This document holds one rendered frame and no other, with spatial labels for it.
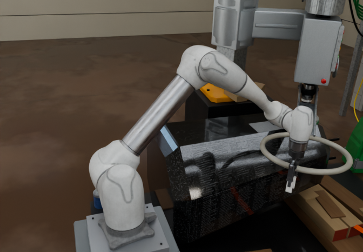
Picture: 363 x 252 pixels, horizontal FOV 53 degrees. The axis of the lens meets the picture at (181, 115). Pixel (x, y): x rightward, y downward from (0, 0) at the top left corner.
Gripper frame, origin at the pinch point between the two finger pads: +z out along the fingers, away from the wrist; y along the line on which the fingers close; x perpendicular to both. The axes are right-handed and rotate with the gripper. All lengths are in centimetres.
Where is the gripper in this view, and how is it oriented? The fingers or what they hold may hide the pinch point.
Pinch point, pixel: (290, 184)
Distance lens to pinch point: 198.0
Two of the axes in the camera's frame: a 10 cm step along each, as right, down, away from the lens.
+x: -8.5, -2.3, 4.8
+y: 5.3, -2.9, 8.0
